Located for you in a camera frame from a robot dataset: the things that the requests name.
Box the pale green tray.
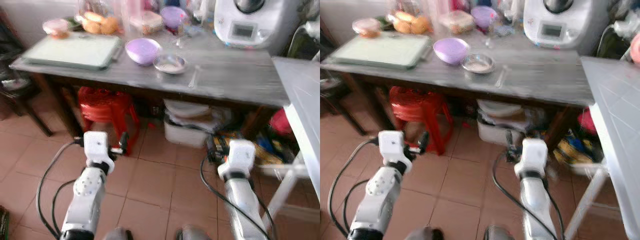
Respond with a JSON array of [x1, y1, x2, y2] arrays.
[[20, 33, 124, 70], [329, 33, 434, 70]]

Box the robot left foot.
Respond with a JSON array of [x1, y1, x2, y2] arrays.
[[102, 227, 134, 240], [404, 227, 444, 240]]

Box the dark wooden chair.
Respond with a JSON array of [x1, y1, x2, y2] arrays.
[[0, 19, 54, 138], [320, 19, 369, 137]]

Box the white plastic spoon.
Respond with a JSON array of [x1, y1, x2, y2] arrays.
[[188, 64, 202, 90], [494, 64, 510, 90]]

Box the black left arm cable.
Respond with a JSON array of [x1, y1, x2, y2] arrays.
[[327, 138, 381, 239], [36, 139, 86, 239]]

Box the pink round device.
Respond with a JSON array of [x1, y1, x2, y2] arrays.
[[628, 32, 640, 64]]

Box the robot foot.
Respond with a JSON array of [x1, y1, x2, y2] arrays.
[[404, 227, 444, 240], [102, 227, 134, 240], [482, 224, 516, 240], [174, 224, 214, 240]]

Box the large light purple bowl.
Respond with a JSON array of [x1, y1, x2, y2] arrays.
[[432, 37, 471, 66], [124, 37, 163, 67]]

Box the red bag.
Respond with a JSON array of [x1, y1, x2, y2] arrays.
[[269, 107, 294, 137], [577, 107, 601, 137]]

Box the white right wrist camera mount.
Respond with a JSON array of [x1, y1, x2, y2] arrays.
[[218, 138, 257, 181], [514, 138, 550, 179]]

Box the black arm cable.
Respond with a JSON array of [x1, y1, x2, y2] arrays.
[[491, 152, 565, 240], [199, 156, 277, 240], [36, 139, 86, 239], [327, 138, 381, 239]]

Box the small purple bowl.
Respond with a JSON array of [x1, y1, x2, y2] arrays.
[[470, 5, 500, 30], [159, 5, 189, 31]]

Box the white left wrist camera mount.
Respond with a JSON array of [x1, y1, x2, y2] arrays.
[[82, 130, 116, 164], [377, 129, 412, 164]]

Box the white metal table leg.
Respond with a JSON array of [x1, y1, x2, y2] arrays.
[[259, 149, 307, 232], [564, 164, 612, 240]]

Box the red plastic stool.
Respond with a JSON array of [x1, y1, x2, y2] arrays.
[[388, 86, 454, 156], [77, 86, 141, 156]]

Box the colourful snack packages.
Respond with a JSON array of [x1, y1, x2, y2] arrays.
[[554, 136, 597, 167], [207, 130, 287, 167]]

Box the bagged bread rolls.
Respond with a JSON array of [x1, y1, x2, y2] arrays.
[[79, 10, 121, 35], [388, 10, 432, 35]]

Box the white kitchen appliance with display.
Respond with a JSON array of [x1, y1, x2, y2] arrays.
[[213, 0, 302, 50], [522, 0, 612, 50]]

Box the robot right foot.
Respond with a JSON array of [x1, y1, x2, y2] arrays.
[[174, 224, 214, 240], [482, 224, 516, 240]]

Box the white storage bin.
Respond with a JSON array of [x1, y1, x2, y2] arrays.
[[163, 98, 232, 149], [475, 98, 547, 148]]

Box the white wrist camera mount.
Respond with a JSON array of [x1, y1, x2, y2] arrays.
[[514, 138, 550, 179], [218, 138, 257, 181], [82, 130, 116, 164], [377, 129, 412, 164]]

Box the small metal bowl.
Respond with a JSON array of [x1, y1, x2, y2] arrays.
[[152, 53, 189, 75], [460, 52, 496, 75]]

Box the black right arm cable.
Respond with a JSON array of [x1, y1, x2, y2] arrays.
[[199, 156, 277, 240], [491, 152, 565, 240]]

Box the grey wooden table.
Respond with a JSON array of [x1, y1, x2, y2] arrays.
[[8, 29, 292, 109], [320, 29, 597, 109]]

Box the round clear food container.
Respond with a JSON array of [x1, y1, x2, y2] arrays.
[[42, 18, 71, 40], [352, 18, 382, 40]]

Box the clear rectangular food container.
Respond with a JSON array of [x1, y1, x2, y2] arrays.
[[438, 9, 475, 35], [128, 10, 165, 35]]

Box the white plastic table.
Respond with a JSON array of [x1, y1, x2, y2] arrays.
[[579, 55, 640, 237], [272, 55, 321, 202]]

